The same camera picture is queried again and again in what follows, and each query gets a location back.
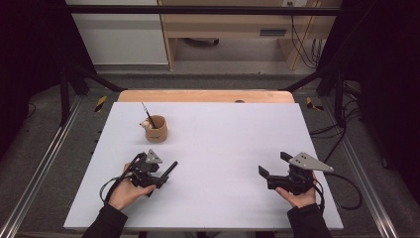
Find aluminium floor rail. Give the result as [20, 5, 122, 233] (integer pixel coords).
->
[0, 95, 85, 238]
[321, 98, 399, 238]

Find hand-held gripper cable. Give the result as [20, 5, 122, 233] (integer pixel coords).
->
[99, 153, 147, 204]
[311, 171, 364, 211]

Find tan brush holder cup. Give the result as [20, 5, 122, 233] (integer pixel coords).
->
[140, 114, 168, 144]

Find hanging black cables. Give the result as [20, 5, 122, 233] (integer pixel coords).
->
[289, 2, 325, 69]

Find yellow-handled tool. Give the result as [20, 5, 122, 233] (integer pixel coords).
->
[94, 95, 108, 113]
[305, 96, 325, 112]

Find thin black pencil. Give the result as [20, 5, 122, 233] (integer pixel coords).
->
[141, 101, 157, 130]

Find person's right hand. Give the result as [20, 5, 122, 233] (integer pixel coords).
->
[274, 186, 319, 209]

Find person's left hand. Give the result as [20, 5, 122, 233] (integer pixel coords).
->
[108, 162, 158, 212]

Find yellow-handled tool left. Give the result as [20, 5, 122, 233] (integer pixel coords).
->
[94, 95, 108, 113]

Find black handled makeup brush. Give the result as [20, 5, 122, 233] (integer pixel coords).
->
[147, 161, 178, 198]

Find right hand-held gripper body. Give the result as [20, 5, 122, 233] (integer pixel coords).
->
[266, 152, 335, 196]

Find white cabinet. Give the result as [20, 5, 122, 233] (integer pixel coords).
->
[65, 0, 169, 65]

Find left hand-held gripper cable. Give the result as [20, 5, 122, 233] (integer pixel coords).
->
[99, 153, 147, 204]

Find black floor cables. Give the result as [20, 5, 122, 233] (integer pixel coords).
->
[310, 82, 363, 163]

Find right hand-held gripper cable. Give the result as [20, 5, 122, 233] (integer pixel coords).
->
[311, 171, 364, 211]

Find black metal frame stand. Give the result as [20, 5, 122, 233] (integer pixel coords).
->
[280, 63, 348, 128]
[58, 62, 128, 127]

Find light wooden desk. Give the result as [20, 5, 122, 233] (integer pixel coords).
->
[157, 0, 345, 71]

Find yellow-handled tool right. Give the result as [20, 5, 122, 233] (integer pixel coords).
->
[305, 96, 325, 112]

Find white board sheet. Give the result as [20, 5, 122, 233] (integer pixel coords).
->
[62, 101, 345, 231]

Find black horizontal frame bar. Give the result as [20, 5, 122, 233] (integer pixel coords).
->
[65, 5, 343, 17]

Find black curtain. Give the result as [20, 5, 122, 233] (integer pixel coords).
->
[316, 0, 420, 206]
[0, 0, 97, 160]

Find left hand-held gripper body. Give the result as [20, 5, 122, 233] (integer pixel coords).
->
[129, 148, 166, 189]

